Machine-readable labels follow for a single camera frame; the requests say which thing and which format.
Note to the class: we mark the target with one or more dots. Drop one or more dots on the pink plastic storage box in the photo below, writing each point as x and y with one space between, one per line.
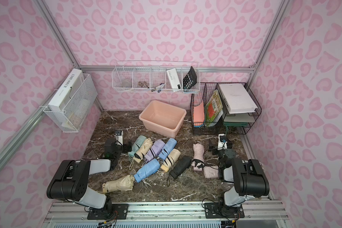
163 118

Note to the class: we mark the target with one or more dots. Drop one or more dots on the beige umbrella black trim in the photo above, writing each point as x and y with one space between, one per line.
142 151

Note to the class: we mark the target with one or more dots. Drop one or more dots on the light blue umbrella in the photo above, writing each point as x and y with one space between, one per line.
168 147
147 170

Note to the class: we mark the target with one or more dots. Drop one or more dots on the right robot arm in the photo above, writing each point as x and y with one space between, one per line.
247 176

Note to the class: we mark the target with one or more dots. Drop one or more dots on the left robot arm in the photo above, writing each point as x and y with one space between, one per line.
70 182

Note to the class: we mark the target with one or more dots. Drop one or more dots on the lilac folded umbrella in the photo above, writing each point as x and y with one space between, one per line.
154 151

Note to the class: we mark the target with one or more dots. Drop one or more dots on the mint green folded umbrella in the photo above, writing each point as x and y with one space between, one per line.
136 145

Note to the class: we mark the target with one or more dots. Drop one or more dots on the cream umbrella black stripes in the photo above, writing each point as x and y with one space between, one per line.
170 160

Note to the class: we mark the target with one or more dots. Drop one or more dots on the pink folded umbrella upright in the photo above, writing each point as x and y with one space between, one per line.
198 161

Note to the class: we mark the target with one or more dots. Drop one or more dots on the pink folded umbrella lying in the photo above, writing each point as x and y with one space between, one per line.
211 172

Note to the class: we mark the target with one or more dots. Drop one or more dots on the white long box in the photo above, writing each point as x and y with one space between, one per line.
66 90

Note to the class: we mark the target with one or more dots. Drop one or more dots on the pink folder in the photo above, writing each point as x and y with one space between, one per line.
198 115

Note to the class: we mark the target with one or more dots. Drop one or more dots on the black calculator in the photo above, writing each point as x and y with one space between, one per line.
190 80

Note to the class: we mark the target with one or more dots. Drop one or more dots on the green red book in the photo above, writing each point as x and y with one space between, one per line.
213 109

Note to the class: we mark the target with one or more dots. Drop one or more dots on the green tray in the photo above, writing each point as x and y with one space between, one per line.
239 123

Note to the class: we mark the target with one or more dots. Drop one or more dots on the white paper stack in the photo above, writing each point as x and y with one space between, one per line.
236 98

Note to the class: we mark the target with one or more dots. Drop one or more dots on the white wire wall basket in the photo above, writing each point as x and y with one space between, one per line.
150 76

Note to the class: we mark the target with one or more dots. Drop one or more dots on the black wire file rack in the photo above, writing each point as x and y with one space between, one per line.
204 95

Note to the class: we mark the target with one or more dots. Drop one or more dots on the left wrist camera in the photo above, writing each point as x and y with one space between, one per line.
119 137

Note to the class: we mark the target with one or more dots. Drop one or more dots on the white wire side basket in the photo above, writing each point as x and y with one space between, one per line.
72 117

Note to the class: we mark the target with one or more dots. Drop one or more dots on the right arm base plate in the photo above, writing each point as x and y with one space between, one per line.
215 211

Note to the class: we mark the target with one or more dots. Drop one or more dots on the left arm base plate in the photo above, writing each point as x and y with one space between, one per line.
118 210

